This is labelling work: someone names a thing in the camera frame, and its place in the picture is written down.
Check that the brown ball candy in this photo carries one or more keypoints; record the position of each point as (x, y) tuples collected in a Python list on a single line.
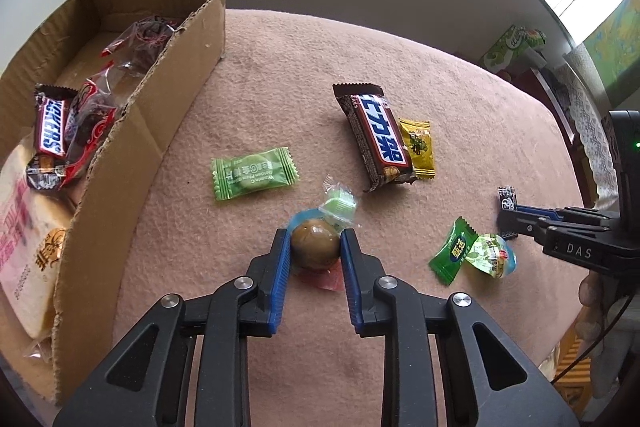
[(312, 244)]

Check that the chocolate bar latin lettering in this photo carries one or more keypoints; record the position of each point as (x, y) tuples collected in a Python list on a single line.
[(52, 127)]

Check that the brown cardboard box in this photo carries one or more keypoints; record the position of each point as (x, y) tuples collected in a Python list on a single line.
[(165, 97)]

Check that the person's right hand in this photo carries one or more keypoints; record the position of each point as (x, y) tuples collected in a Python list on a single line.
[(592, 292)]

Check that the green candy packet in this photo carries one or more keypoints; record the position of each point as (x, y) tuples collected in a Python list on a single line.
[(450, 257)]

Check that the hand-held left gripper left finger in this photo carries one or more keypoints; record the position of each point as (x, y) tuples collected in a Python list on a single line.
[(282, 277)]

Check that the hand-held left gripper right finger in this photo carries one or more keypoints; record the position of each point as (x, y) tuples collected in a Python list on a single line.
[(350, 277)]

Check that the green cube candy clear wrapper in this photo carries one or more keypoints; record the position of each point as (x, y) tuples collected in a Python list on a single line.
[(340, 206)]

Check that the white lace cloth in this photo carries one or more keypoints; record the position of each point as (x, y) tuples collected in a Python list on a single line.
[(585, 122)]

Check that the green tissue box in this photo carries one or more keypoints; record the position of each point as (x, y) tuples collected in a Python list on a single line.
[(505, 52)]

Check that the chocolate bar chinese lettering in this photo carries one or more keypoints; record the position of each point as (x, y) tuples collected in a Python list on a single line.
[(380, 137)]

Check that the olive candy light-blue wrapper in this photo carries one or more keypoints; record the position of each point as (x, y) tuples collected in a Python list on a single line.
[(492, 254)]

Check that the small black candy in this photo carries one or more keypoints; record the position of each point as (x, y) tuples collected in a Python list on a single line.
[(507, 198)]

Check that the sliced bread packet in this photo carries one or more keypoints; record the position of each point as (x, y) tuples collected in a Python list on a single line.
[(25, 232)]

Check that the green yellow painting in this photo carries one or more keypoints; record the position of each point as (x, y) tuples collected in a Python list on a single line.
[(617, 37)]

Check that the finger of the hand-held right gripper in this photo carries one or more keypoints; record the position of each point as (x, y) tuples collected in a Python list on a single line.
[(525, 227), (540, 210)]

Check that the green round candy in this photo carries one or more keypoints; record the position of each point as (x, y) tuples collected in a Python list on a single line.
[(252, 174)]

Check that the yellow candy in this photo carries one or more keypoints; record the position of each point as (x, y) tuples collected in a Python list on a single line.
[(417, 147)]

